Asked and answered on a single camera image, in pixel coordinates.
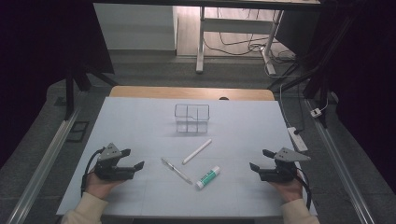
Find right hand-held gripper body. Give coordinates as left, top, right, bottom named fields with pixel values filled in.
left=258, top=147, right=312, bottom=184

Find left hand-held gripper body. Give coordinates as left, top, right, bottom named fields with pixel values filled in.
left=92, top=142, right=135, bottom=182

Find green and white glue stick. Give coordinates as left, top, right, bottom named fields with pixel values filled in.
left=195, top=165, right=221, bottom=190

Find white pen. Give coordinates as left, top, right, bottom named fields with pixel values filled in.
left=181, top=138, right=213, bottom=165

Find clear plastic pen holder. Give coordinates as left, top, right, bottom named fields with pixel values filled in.
left=174, top=103, right=211, bottom=134

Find person's left hand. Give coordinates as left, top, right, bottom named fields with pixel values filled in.
left=84, top=169, right=126, bottom=201

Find person's right hand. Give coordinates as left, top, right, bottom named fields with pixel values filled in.
left=268, top=169, right=304, bottom=204

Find white table mat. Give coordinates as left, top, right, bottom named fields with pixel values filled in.
left=56, top=96, right=318, bottom=217

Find white power strip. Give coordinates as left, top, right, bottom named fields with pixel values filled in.
left=287, top=126, right=309, bottom=153

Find black metal stand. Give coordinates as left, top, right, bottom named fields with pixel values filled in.
left=267, top=15, right=359, bottom=129
left=64, top=62, right=120, bottom=121

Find white cabinet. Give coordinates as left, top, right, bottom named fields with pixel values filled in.
left=92, top=3, right=178, bottom=51

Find dark cabinet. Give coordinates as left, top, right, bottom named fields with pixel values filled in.
left=275, top=8, right=321, bottom=59

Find white-legged desk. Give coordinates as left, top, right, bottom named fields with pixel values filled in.
left=92, top=0, right=321, bottom=76

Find dark curtain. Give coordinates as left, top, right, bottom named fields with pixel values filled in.
left=0, top=0, right=115, bottom=169
left=320, top=0, right=396, bottom=194

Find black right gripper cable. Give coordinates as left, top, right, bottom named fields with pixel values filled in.
left=295, top=169, right=313, bottom=211

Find white power strip cable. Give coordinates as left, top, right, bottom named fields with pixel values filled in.
left=278, top=83, right=293, bottom=129

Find black floor frame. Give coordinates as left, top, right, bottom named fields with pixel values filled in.
left=65, top=120, right=91, bottom=144

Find aluminium floor rail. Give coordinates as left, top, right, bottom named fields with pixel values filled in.
left=6, top=105, right=82, bottom=224
left=304, top=99, right=376, bottom=224

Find white adapter with cable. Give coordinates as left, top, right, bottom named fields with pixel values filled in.
left=310, top=98, right=330, bottom=119

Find tangle of floor cables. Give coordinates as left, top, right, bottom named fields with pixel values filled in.
left=204, top=7, right=297, bottom=62

